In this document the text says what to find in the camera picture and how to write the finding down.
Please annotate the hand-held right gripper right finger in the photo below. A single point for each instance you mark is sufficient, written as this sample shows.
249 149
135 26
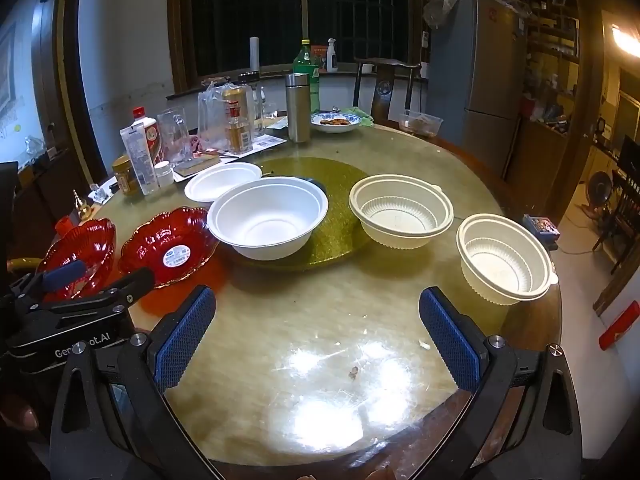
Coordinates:
450 340

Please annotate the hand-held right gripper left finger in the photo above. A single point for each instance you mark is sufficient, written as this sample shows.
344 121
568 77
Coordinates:
185 335

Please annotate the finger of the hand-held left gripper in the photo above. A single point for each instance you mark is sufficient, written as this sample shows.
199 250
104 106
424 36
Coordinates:
65 272
125 290

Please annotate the red glass plate with label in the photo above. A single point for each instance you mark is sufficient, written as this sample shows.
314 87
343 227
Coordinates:
165 250

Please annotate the cream ribbed plastic bowl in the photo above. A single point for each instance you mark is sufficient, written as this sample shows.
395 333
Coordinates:
400 210
502 260

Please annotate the large white foam bowl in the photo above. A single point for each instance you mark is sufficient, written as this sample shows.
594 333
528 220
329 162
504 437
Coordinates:
265 220

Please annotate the white foam plate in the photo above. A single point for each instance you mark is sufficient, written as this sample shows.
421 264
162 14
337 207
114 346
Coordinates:
222 180

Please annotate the person's left hand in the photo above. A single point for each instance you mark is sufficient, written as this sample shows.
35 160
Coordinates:
20 416

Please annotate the red plastic cup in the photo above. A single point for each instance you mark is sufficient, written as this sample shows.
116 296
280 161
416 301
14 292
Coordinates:
62 225

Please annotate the gold bell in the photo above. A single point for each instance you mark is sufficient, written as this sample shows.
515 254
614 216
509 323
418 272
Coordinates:
81 207

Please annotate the dark wooden sideboard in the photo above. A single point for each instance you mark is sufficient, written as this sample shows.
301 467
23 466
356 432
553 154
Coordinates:
55 180

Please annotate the gold lidded jar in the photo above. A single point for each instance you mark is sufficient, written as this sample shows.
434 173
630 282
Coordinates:
125 175

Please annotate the small white jar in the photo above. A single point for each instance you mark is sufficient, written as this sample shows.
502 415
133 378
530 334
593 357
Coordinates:
163 174

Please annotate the clear labelled flat bottle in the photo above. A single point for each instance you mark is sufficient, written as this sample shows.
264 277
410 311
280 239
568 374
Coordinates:
135 160

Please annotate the gold glitter turntable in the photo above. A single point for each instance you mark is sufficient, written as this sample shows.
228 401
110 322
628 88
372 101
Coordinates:
340 245

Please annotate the blue printed box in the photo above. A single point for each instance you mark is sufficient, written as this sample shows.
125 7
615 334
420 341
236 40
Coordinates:
540 225

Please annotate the flat book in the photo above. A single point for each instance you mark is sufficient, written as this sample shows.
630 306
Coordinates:
200 162

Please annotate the white bottle with red cap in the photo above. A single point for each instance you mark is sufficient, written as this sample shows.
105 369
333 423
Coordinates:
148 135

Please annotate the red plastic object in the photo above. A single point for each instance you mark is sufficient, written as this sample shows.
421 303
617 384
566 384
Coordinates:
620 325

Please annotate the clear plastic bag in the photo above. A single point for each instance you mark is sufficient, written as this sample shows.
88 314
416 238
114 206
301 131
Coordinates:
210 120

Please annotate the round metal turntable disc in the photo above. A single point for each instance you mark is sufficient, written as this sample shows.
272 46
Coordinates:
316 185

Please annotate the gold liquor can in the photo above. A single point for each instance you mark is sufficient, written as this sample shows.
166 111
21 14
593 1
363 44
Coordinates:
237 120

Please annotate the printed paper leaflet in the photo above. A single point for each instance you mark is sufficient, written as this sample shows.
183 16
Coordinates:
270 140

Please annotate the floor fan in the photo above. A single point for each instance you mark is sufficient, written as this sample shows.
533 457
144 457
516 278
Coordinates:
597 185

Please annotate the clear plastic food container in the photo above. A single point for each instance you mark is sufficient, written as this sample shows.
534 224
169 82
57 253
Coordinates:
420 122

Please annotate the dark slatted wooden chair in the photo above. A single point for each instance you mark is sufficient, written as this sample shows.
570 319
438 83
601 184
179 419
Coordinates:
622 200

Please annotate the green cloth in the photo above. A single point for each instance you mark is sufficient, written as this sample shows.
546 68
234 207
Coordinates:
364 116

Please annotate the blue patterned plate with food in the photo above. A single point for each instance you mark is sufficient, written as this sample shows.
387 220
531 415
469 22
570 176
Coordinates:
336 124

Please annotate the grey refrigerator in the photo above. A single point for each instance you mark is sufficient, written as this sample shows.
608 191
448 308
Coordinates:
480 95

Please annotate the steel thermos flask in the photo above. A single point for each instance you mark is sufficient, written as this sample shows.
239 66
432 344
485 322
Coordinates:
298 107

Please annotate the carved wooden chair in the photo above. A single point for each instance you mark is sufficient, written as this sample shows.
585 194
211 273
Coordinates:
387 87

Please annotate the white paper roll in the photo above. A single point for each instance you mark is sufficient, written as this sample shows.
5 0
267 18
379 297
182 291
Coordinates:
254 52

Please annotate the green plastic bottle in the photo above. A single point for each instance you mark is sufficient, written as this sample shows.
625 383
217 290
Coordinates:
307 65

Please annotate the cluttered wooden shelf cabinet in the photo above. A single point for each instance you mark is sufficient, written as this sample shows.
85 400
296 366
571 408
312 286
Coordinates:
550 60

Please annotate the red box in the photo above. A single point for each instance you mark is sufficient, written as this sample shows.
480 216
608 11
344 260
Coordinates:
318 56

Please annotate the white spray bottle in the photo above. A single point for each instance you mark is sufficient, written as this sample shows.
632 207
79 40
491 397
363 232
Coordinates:
331 55

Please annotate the dark wooden framed window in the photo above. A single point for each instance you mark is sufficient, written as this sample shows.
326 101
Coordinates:
300 15

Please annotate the large wall mirror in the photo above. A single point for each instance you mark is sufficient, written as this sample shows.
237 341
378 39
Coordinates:
15 70

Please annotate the wall lamp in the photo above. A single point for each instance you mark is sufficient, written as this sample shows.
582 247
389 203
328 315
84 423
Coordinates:
625 40

